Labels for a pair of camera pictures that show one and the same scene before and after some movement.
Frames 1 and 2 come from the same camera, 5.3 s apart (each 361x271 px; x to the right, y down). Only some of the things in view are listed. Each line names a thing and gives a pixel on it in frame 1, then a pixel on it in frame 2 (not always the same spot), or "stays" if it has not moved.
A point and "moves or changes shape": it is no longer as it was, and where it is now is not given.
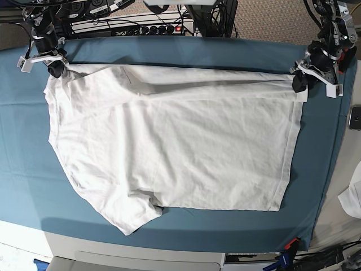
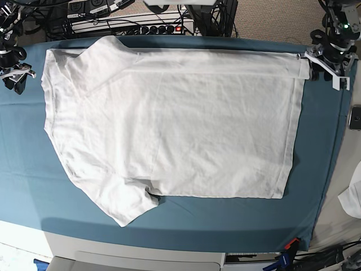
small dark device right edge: (355, 118) stays
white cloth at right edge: (350, 199) stays
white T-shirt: (137, 139) moves or changes shape
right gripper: (48, 47) -> (13, 72)
